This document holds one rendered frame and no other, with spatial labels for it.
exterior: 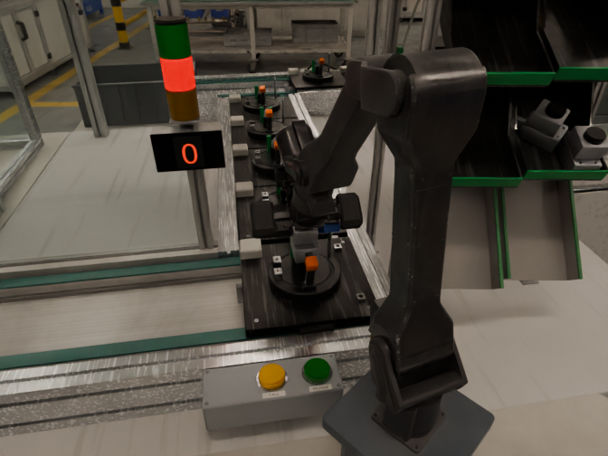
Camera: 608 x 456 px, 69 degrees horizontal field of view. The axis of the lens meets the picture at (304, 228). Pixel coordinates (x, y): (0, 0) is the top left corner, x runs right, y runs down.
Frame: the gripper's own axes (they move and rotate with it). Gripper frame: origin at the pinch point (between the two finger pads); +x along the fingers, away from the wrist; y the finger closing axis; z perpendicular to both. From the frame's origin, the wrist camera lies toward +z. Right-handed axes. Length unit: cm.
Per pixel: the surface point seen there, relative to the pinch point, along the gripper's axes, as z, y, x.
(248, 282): -7.4, 10.8, 9.2
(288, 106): 71, -10, 69
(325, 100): 83, -29, 84
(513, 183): -1.5, -31.9, -14.7
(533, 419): -37, -33, 1
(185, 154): 13.9, 19.5, -3.9
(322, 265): -6.0, -3.6, 7.8
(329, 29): 384, -122, 371
